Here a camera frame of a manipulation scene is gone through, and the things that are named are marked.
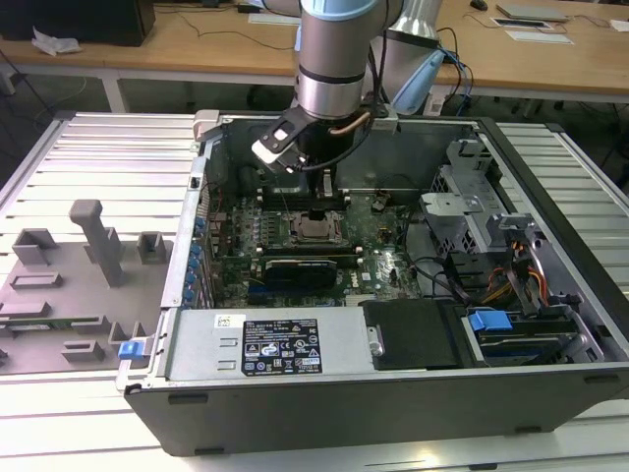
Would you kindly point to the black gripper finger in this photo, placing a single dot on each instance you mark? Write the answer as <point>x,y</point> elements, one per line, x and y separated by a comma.
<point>329,182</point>
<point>317,215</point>

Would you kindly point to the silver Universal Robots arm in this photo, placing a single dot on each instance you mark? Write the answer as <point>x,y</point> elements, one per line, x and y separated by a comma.
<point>329,49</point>

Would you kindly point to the blue expansion slot clip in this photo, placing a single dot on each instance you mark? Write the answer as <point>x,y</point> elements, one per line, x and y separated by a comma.
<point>187,295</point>
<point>199,226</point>
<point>189,280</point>
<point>195,252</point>

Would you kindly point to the black drive bay cover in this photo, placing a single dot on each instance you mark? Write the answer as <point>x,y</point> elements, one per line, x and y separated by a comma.
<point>417,334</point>

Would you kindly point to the black RAM sticks bank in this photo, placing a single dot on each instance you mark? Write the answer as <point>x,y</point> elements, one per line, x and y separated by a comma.
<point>290,200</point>
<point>309,255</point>

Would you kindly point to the black graphics card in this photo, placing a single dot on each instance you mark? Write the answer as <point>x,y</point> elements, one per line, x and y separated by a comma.
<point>302,275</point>

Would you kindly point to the green motherboard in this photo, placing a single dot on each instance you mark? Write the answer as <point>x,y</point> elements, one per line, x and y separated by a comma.
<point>373,275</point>

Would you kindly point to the pale blue teach pendant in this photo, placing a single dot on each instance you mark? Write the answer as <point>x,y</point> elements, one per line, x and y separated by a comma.
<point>417,78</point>

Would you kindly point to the white plug adapter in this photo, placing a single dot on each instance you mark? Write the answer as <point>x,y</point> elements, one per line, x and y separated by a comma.
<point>435,104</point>

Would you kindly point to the silver drive cage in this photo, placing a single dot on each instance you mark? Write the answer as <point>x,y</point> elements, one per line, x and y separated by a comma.
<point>449,216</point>

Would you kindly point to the black label sticker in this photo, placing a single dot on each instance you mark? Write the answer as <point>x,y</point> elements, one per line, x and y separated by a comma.
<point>280,346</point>

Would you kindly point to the perforated metal rear cage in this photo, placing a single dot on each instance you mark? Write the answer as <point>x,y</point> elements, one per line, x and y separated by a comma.
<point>467,167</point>

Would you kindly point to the small white barcode sticker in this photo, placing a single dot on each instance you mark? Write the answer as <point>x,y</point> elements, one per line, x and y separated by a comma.
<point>223,322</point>

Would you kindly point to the wooden desk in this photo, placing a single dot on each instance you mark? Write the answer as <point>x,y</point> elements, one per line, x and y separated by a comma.
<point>196,54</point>

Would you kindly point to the grey power supply unit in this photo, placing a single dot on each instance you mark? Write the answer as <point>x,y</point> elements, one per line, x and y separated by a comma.
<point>206,354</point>

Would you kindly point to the black open PC case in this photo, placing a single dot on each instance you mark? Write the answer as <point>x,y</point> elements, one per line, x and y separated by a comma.
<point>344,413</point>

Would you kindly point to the hard disk in blue carrier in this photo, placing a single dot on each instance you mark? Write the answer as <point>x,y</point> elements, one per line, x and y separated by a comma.
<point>489,324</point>

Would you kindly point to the black computer mouse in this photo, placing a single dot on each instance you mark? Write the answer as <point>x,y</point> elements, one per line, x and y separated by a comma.
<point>478,4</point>

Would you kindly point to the blue plastic case clip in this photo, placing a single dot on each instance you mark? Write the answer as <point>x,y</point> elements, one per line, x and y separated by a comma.
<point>130,351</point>

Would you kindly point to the grey closed laptop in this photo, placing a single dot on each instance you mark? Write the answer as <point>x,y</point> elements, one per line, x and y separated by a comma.
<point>533,12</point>

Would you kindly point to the grey parts rack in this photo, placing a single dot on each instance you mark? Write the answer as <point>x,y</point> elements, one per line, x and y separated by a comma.
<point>74,295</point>

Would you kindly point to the black computer box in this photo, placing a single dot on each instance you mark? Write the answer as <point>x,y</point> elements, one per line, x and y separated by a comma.
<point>88,22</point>

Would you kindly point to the green RAM stick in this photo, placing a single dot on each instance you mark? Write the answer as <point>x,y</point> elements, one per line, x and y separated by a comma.
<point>54,325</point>

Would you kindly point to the crumpled white paper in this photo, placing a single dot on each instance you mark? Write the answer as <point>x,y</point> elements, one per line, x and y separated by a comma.
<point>54,41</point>

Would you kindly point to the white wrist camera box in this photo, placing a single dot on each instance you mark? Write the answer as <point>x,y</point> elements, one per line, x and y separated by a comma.
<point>275,145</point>

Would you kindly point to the grey plastic bracket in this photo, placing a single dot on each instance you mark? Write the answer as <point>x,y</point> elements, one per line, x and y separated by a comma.
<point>508,226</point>

